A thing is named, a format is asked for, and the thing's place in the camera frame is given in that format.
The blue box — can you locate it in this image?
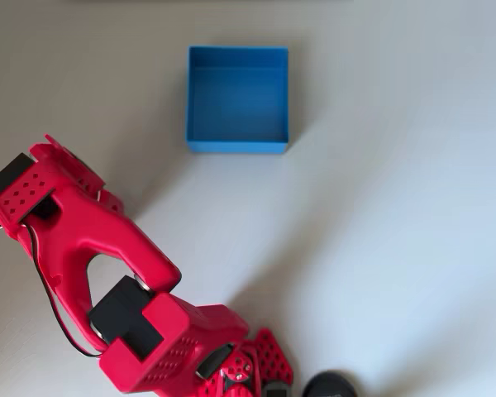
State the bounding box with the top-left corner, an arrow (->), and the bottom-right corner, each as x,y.
184,45 -> 290,155

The black round object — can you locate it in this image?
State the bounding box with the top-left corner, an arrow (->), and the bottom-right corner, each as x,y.
303,370 -> 360,397

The arm servo wire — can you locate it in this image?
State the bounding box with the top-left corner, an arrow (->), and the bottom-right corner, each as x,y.
23,222 -> 105,359

